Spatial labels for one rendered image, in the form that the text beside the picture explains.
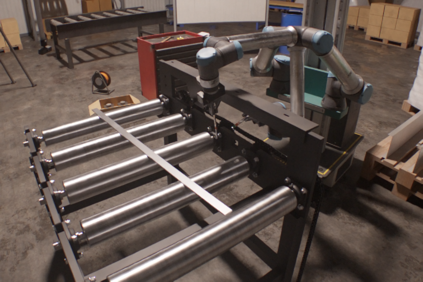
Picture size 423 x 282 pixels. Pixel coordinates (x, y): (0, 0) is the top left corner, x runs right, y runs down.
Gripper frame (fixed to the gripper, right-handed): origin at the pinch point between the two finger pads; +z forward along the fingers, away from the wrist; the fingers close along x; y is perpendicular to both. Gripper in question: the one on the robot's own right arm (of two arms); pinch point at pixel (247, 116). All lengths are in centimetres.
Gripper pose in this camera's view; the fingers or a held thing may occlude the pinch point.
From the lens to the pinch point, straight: 162.5
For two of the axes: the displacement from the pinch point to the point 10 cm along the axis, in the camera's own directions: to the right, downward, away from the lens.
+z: -6.8, 1.5, -7.1
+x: 4.5, 8.6, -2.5
